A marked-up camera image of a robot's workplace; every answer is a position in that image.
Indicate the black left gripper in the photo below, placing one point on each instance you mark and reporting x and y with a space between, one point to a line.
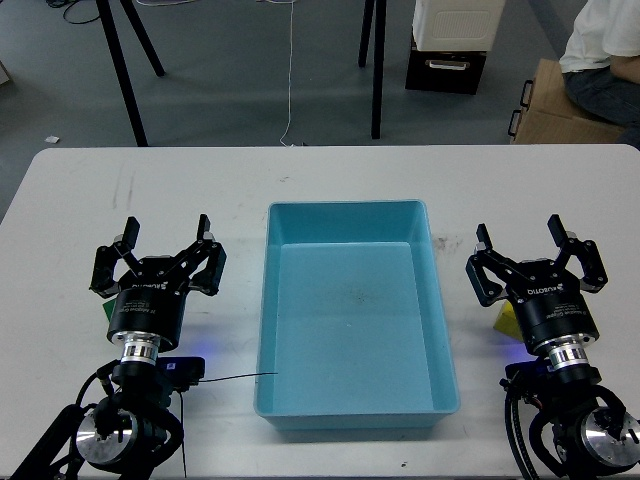
152 298

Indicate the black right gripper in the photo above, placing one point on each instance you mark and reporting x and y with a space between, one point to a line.
547 299

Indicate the yellow block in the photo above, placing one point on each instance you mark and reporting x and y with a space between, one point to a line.
506 322

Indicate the green block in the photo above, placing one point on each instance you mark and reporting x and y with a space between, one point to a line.
108 308

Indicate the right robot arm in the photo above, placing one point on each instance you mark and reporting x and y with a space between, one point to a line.
556 408

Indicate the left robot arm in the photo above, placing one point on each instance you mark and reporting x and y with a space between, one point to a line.
131 431

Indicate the cardboard box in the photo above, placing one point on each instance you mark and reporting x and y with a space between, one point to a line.
546 115

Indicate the light blue plastic box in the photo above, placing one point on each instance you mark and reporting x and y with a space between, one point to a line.
353 333

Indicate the black storage box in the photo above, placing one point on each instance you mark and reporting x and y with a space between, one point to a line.
456 72

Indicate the seated person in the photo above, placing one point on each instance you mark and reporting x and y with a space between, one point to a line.
600 65

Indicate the white air purifier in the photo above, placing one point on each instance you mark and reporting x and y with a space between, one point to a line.
456 25

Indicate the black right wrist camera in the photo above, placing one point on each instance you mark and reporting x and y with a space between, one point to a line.
528 375

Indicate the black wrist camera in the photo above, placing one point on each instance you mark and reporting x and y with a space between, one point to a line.
182 372
528 375

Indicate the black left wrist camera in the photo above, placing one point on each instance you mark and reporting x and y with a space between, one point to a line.
182 372

